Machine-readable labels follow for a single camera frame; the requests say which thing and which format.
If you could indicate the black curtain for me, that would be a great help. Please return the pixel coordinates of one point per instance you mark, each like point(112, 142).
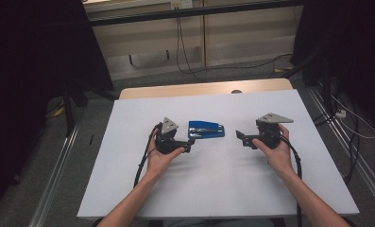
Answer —
point(352, 47)
point(24, 78)

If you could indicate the blue stapler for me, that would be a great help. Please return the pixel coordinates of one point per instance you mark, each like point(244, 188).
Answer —
point(204, 126)

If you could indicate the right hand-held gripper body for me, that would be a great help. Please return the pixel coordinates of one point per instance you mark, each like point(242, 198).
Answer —
point(268, 132)

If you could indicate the black metal stand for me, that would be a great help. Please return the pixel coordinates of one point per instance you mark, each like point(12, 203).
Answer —
point(326, 88)
point(69, 113)

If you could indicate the beige wooden cabinet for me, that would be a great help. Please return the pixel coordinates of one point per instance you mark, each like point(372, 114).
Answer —
point(248, 38)

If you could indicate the white wall socket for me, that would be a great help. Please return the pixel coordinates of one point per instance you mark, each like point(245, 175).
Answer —
point(182, 4)

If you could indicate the black horizontal bar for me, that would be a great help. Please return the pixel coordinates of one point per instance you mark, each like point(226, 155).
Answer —
point(188, 13)

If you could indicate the white power adapter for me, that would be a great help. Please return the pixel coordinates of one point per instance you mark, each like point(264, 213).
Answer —
point(340, 113)

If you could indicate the aluminium floor rail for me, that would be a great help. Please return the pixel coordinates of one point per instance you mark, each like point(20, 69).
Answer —
point(363, 165)
point(54, 181)

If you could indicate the light wooden table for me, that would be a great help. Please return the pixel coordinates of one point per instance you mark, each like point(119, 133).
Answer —
point(191, 90)

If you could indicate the person's right hand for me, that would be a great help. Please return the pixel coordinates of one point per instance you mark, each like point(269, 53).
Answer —
point(279, 157)

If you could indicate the person's left hand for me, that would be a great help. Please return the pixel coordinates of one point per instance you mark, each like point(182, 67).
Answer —
point(160, 162)

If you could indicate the small black floor object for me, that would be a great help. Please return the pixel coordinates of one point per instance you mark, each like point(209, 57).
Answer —
point(91, 139)

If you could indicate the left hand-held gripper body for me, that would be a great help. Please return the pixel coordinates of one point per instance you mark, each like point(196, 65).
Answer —
point(168, 126)

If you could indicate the yellow floor tape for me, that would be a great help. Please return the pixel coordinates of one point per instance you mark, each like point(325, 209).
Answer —
point(284, 68)
point(59, 112)

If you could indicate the white table sheet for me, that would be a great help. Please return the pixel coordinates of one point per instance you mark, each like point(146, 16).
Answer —
point(207, 189)

